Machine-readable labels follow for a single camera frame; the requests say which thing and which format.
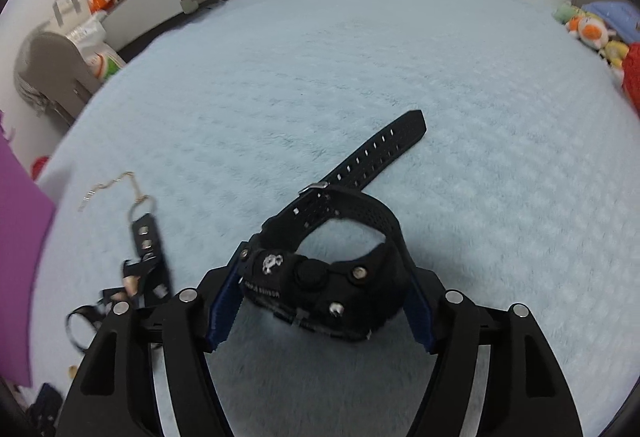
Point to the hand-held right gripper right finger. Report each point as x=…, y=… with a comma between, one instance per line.
x=422, y=322

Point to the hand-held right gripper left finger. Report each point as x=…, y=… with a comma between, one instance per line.
x=220, y=317

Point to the black wristwatch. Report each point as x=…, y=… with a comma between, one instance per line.
x=350, y=287

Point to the pink plastic tub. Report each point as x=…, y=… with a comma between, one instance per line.
x=20, y=242

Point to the red plastic basket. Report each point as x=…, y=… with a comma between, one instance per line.
x=40, y=167

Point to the light blue bed blanket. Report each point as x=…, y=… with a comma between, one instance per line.
x=300, y=67

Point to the grey chair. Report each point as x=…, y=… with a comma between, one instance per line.
x=55, y=62

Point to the white plastic bag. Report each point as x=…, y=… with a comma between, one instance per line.
x=87, y=32

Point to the grey and white desk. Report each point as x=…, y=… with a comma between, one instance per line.
x=150, y=2

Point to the red cushion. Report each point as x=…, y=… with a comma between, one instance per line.
x=632, y=77

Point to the yellow plush toy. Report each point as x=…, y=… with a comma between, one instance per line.
x=615, y=53

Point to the white and orange plush toy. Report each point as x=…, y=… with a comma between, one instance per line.
x=587, y=31

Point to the green plush toy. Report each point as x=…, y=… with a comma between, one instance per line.
x=564, y=12

